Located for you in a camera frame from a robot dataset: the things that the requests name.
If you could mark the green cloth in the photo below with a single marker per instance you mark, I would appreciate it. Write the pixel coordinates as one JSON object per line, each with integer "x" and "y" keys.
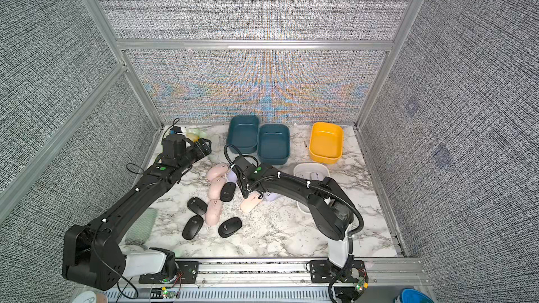
{"x": 140, "y": 231}

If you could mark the black mouse lower left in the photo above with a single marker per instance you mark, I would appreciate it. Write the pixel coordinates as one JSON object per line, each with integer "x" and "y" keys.
{"x": 192, "y": 227}

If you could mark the pink mouse middle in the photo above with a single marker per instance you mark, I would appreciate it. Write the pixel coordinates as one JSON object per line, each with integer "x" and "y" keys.
{"x": 216, "y": 187}

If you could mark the white storage box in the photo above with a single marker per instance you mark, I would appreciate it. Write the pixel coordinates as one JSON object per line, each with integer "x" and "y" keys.
{"x": 304, "y": 170}

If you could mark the yellow storage box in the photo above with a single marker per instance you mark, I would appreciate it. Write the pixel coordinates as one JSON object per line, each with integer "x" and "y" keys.
{"x": 326, "y": 143}

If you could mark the purple mouse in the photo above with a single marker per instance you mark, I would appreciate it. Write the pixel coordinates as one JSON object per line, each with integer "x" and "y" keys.
{"x": 271, "y": 196}
{"x": 231, "y": 176}

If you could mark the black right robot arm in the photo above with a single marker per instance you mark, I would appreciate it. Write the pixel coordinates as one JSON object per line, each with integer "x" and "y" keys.
{"x": 334, "y": 213}

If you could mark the teal storage box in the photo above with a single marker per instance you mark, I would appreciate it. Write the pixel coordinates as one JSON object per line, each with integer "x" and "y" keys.
{"x": 243, "y": 133}
{"x": 274, "y": 145}

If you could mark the teal storage box left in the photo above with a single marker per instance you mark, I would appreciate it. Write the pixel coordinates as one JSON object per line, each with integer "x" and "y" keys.
{"x": 243, "y": 133}

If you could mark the black mouse centre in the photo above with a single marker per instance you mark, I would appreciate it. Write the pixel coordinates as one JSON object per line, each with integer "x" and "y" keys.
{"x": 227, "y": 192}

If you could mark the white round object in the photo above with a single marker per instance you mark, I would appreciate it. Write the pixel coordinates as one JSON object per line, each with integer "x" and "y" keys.
{"x": 90, "y": 296}

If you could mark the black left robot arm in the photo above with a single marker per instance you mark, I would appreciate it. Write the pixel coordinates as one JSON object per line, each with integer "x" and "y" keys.
{"x": 91, "y": 253}

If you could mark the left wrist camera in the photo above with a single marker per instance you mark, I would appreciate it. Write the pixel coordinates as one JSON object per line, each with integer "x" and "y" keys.
{"x": 175, "y": 130}

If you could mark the blue round object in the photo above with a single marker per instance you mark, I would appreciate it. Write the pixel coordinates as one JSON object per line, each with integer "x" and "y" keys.
{"x": 409, "y": 295}

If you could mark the pink mouse lower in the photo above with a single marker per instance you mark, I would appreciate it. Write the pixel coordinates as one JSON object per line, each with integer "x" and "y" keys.
{"x": 213, "y": 212}

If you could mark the peach pink mouse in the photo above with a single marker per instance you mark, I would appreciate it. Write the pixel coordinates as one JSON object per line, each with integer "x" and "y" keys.
{"x": 251, "y": 202}

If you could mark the white mouse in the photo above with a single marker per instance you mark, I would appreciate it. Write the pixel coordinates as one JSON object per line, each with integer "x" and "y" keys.
{"x": 316, "y": 175}

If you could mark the black mouse lower right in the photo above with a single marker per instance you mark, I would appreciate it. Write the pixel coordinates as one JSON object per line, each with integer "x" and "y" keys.
{"x": 230, "y": 227}

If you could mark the black mouse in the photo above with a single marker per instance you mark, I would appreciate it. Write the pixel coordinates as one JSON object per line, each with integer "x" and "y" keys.
{"x": 197, "y": 206}
{"x": 227, "y": 192}
{"x": 192, "y": 227}
{"x": 230, "y": 227}

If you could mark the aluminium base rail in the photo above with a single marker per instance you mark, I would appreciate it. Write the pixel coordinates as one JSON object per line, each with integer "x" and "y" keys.
{"x": 271, "y": 280}

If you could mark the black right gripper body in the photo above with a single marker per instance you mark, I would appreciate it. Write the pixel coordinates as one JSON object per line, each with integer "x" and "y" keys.
{"x": 244, "y": 186}

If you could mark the teal storage box right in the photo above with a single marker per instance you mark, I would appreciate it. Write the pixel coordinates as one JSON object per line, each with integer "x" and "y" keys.
{"x": 274, "y": 145}

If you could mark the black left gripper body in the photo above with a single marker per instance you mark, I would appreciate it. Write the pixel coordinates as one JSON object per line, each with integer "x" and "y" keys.
{"x": 195, "y": 153}

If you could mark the green wavy plate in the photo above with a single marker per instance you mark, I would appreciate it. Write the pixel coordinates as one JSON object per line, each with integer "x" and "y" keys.
{"x": 196, "y": 135}

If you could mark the pink mouse top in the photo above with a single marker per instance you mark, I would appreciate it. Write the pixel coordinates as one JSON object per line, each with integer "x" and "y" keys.
{"x": 217, "y": 171}

